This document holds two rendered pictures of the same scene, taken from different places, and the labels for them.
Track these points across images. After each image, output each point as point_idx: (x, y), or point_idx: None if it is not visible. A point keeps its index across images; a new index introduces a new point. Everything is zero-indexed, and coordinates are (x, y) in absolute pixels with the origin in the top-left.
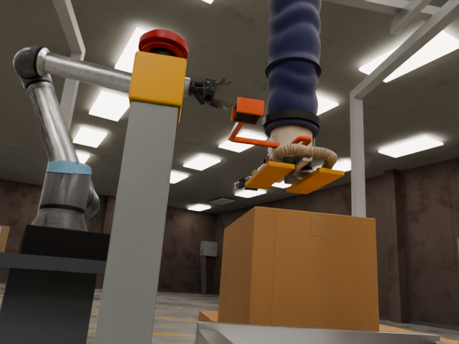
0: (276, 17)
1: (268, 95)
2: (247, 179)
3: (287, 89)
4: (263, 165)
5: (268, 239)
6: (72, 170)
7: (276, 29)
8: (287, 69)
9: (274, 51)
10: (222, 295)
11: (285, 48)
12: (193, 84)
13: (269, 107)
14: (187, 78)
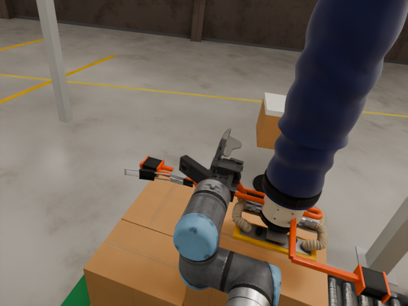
0: (359, 82)
1: (291, 166)
2: (152, 168)
3: (323, 175)
4: (285, 243)
5: None
6: None
7: (350, 102)
8: (333, 154)
9: (336, 136)
10: (201, 300)
11: (347, 134)
12: (234, 196)
13: (300, 192)
14: (226, 190)
